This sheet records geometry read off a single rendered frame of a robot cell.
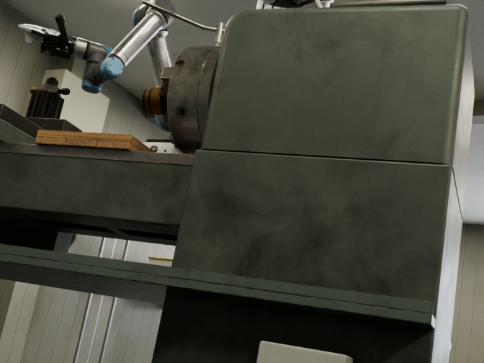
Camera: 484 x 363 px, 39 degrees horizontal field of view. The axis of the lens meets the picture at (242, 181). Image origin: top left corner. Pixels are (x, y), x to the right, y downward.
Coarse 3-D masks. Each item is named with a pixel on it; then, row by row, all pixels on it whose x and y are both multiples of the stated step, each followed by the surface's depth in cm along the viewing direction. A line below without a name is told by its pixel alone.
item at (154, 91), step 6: (150, 90) 198; (156, 90) 196; (144, 96) 197; (150, 96) 196; (156, 96) 195; (144, 102) 197; (150, 102) 196; (156, 102) 195; (162, 102) 196; (144, 108) 198; (150, 108) 198; (156, 108) 196; (162, 108) 196; (156, 114) 198; (162, 114) 197
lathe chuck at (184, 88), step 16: (192, 48) 187; (208, 48) 186; (192, 64) 181; (176, 80) 181; (192, 80) 179; (176, 96) 180; (192, 96) 178; (176, 112) 181; (192, 112) 179; (176, 128) 183; (192, 128) 181; (176, 144) 187; (192, 144) 185
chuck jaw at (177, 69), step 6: (174, 66) 184; (180, 66) 183; (162, 72) 186; (168, 72) 185; (174, 72) 183; (180, 72) 182; (162, 78) 185; (168, 78) 184; (162, 84) 190; (168, 84) 187; (162, 90) 191; (162, 96) 193
